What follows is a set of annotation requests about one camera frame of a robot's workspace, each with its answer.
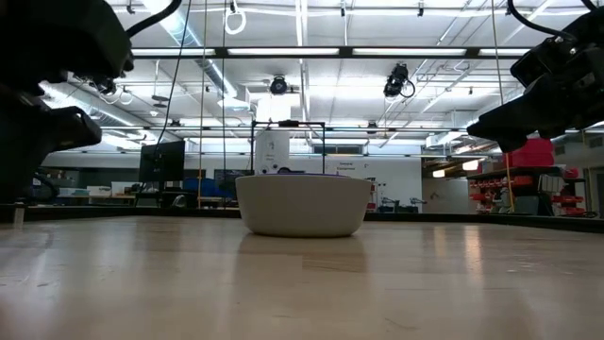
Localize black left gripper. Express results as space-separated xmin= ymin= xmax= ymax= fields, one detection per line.
xmin=0 ymin=0 xmax=135 ymax=205

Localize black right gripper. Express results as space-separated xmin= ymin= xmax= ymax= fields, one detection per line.
xmin=465 ymin=8 xmax=604 ymax=154

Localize white bowl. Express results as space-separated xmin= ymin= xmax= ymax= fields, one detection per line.
xmin=234 ymin=174 xmax=374 ymax=239

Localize red storage bins stack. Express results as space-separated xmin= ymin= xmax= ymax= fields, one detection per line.
xmin=505 ymin=137 xmax=556 ymax=169

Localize dark storage rack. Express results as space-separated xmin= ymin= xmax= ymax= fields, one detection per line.
xmin=465 ymin=164 xmax=592 ymax=217

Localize black computer monitor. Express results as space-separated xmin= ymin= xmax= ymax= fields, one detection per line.
xmin=138 ymin=139 xmax=187 ymax=184

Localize blue storage bin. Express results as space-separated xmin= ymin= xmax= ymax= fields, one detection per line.
xmin=182 ymin=177 xmax=223 ymax=199

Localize white cylindrical tank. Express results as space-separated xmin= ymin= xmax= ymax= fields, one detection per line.
xmin=254 ymin=128 xmax=292 ymax=176

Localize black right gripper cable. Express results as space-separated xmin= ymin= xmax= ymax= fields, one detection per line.
xmin=506 ymin=0 xmax=576 ymax=43

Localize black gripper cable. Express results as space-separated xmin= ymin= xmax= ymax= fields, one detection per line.
xmin=125 ymin=0 xmax=184 ymax=39
xmin=506 ymin=0 xmax=576 ymax=43

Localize black overhead camera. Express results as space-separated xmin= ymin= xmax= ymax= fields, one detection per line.
xmin=382 ymin=61 xmax=417 ymax=100

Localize black hanging cable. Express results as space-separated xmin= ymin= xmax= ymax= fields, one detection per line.
xmin=154 ymin=0 xmax=193 ymax=146

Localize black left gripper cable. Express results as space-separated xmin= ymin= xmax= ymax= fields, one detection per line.
xmin=125 ymin=0 xmax=184 ymax=39

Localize thin hanging rope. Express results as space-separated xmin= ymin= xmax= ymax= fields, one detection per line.
xmin=197 ymin=0 xmax=209 ymax=209
xmin=221 ymin=0 xmax=228 ymax=209

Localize black light bar frame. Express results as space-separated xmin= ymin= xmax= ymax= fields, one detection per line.
xmin=129 ymin=44 xmax=532 ymax=60

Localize white looped cable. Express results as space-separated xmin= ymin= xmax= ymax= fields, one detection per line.
xmin=224 ymin=0 xmax=248 ymax=37

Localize round black ceiling camera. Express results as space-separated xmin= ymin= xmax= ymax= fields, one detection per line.
xmin=269 ymin=75 xmax=289 ymax=96

